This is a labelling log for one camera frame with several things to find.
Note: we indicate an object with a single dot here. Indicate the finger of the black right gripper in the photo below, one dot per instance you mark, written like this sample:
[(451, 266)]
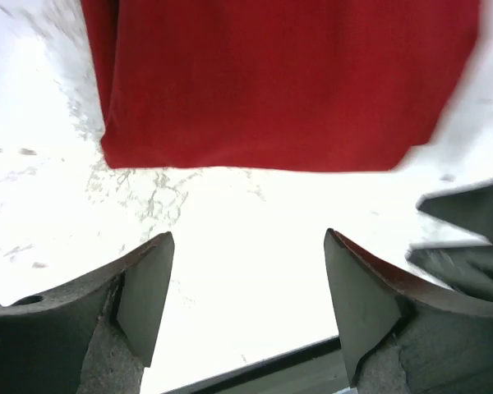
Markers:
[(469, 207), (465, 268)]

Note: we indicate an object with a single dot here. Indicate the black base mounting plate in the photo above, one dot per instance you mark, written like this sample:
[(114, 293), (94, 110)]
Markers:
[(316, 368)]

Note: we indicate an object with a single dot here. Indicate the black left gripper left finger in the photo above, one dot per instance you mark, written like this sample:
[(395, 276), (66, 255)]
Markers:
[(93, 334)]

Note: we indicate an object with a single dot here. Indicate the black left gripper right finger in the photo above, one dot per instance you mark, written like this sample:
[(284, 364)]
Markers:
[(400, 333)]

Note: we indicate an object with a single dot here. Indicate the dark red t shirt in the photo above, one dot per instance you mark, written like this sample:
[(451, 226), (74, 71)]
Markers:
[(308, 86)]

